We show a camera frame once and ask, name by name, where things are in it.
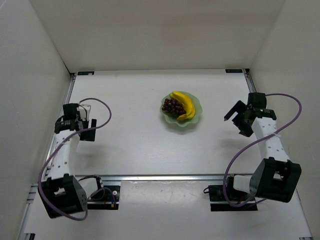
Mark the yellow fake banana bunch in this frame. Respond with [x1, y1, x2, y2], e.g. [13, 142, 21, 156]
[170, 91, 196, 122]

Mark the red fake grape bunch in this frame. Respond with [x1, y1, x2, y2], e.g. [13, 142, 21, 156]
[161, 98, 186, 117]

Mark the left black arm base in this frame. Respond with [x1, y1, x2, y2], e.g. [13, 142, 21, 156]
[78, 175, 121, 211]

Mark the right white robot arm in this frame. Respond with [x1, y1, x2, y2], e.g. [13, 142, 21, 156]
[125, 92, 302, 208]

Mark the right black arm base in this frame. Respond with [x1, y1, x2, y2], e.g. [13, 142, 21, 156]
[203, 174, 259, 212]

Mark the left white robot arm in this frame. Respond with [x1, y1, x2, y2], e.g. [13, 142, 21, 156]
[38, 103, 97, 221]

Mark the green glass fruit bowl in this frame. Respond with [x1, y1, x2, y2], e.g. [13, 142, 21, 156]
[160, 91, 203, 127]

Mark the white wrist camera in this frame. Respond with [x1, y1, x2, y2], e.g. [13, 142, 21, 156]
[77, 103, 91, 121]

